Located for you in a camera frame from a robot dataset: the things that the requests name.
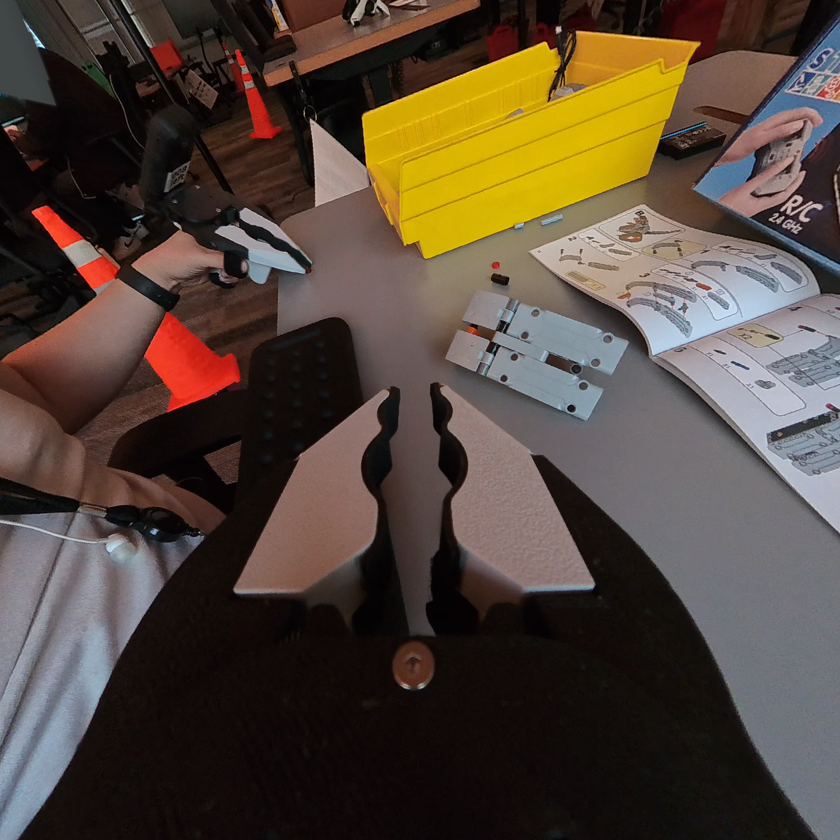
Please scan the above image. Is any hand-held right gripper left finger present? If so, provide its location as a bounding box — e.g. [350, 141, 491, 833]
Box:
[234, 387, 404, 632]

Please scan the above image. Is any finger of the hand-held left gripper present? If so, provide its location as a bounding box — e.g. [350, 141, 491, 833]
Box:
[215, 224, 314, 275]
[233, 207, 296, 247]

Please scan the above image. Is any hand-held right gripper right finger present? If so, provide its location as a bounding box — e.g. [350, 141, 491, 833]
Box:
[430, 382, 597, 635]

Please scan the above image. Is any person's left forearm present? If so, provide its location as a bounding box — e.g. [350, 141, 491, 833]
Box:
[0, 274, 173, 437]

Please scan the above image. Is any person's left hand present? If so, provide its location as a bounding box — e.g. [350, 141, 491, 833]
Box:
[134, 230, 228, 294]

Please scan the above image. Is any black office chair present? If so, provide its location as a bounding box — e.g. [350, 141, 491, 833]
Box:
[0, 47, 158, 221]

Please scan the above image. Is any white panel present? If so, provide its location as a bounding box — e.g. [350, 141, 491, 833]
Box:
[310, 121, 369, 208]

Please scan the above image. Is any small orange traffic cone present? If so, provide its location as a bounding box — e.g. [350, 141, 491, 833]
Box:
[234, 49, 283, 140]

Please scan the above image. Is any black wristband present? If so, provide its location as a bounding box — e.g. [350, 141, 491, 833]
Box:
[117, 262, 181, 312]

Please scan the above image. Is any large orange traffic cone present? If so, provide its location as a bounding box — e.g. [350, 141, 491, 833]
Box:
[31, 205, 242, 412]

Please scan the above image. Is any grey brick assembly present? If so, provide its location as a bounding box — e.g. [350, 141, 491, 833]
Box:
[445, 290, 630, 422]

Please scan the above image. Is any wooden background table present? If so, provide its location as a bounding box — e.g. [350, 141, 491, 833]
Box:
[262, 0, 483, 188]

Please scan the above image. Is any person's light shirt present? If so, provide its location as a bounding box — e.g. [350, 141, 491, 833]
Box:
[0, 459, 227, 840]

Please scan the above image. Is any yellow plastic bin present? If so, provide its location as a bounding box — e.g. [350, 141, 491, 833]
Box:
[361, 29, 702, 260]

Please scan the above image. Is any instruction booklet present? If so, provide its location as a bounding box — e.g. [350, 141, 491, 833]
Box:
[529, 205, 840, 536]

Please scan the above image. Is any black battery box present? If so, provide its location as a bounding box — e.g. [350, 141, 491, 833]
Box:
[658, 121, 728, 161]

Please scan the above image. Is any blue toy box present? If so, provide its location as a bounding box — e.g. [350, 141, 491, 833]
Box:
[692, 13, 840, 277]

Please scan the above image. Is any white cord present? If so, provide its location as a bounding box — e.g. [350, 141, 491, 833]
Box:
[0, 517, 137, 560]

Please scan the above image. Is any black lanyard strap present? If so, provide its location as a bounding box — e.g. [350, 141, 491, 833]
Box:
[0, 478, 203, 544]

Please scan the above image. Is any black cable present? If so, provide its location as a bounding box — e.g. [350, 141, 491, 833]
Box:
[548, 28, 580, 101]

